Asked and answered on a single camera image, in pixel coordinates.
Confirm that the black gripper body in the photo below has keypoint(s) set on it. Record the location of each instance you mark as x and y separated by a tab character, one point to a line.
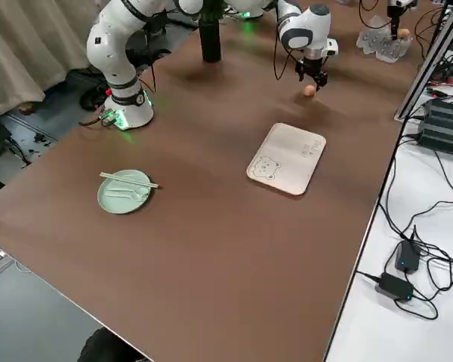
395	13
311	65

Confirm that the brown egg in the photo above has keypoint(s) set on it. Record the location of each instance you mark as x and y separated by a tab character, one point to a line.
402	33
309	91

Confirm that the cream-white tray with bear print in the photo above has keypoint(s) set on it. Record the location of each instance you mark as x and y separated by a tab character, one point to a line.
287	158

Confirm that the clear plastic egg carton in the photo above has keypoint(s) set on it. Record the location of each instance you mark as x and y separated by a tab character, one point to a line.
377	41

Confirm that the black vase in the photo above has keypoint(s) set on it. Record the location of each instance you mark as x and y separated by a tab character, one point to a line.
210	37

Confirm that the black finned power supply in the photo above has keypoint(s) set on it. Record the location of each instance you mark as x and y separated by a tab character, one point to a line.
443	124

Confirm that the black power adapter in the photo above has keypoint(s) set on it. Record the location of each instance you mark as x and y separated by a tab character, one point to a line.
394	287
405	260

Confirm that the pale green spoon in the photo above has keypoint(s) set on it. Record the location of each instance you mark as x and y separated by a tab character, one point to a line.
140	192

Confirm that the pale chopstick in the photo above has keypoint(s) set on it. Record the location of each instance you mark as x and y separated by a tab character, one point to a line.
132	182
130	179

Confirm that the pale green fork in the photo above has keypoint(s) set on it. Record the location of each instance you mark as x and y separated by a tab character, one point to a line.
117	195

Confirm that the pale green plate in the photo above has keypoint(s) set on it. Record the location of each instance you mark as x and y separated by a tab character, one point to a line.
117	203

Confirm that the white desk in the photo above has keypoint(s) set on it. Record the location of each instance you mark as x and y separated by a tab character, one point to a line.
381	339

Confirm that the beige curtain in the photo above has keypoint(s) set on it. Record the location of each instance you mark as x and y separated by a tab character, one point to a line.
22	45

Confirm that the black chair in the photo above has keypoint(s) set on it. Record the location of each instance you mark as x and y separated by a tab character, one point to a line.
105	347

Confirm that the aluminium frame post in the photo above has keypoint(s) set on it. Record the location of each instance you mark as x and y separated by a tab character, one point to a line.
426	64

